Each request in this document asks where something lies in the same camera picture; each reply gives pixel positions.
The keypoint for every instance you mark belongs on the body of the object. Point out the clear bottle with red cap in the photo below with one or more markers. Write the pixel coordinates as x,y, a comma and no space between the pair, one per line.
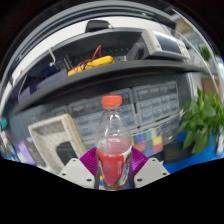
113,163

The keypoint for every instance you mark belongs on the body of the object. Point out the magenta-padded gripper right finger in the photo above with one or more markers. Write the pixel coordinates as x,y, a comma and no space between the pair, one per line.
151,171

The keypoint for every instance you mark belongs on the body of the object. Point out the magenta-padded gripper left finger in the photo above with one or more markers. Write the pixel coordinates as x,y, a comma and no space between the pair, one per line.
76,172

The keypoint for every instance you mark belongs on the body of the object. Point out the potted green plant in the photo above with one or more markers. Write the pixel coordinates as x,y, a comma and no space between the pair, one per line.
200,120

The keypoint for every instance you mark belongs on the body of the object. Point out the black zip case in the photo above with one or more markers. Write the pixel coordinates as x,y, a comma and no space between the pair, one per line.
66,153

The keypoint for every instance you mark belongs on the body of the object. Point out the white perforated tray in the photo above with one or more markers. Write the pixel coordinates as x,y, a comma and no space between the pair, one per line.
43,130

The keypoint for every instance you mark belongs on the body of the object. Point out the black wall shelf unit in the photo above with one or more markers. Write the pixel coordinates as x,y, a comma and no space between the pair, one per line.
110,71

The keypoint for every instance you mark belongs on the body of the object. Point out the flat black case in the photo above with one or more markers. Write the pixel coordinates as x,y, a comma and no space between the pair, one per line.
176,153

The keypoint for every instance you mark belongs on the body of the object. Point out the small green plant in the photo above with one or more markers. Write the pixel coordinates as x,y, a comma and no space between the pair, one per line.
205,53

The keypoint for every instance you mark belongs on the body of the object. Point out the grey parts drawer cabinet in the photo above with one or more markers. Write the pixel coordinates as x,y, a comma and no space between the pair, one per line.
171,128
156,103
90,146
83,113

